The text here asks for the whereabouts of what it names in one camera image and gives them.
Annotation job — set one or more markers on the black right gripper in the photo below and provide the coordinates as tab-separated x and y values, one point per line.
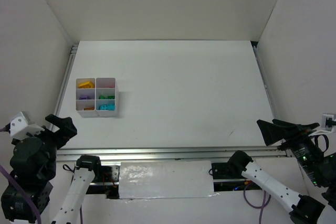
290	135

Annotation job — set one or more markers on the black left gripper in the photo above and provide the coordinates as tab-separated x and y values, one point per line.
52	135

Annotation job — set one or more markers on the teal rectangular lego brick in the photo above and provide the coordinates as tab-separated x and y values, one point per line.
103	107

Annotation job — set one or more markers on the yellow rectangular lego brick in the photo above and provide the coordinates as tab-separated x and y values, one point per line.
86	85

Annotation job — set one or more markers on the blue frog-print lego brick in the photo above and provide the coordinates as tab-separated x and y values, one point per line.
111	107

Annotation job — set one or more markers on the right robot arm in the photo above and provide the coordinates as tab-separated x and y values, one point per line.
319	168

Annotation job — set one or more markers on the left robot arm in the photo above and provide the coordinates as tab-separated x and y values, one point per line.
33	165

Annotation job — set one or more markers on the white compartment organizer box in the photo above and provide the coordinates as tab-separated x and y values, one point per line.
101	88

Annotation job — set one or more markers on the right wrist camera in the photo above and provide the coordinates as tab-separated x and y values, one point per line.
327	125

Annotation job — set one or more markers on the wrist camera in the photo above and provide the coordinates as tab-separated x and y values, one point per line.
21	124
327	125

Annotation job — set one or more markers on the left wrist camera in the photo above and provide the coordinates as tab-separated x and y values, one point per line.
21	124

